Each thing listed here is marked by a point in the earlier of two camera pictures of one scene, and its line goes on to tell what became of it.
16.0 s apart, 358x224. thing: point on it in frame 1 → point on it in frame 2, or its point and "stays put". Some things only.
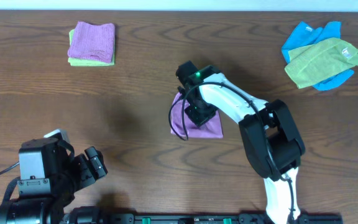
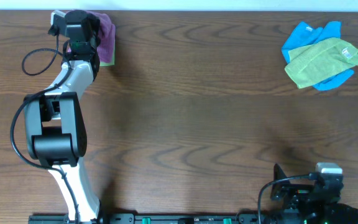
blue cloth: x=306 y=34 stays put
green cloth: x=311 y=64 stays put
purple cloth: x=211 y=128 → x=106 y=46
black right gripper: x=202 y=115 → x=282 y=189
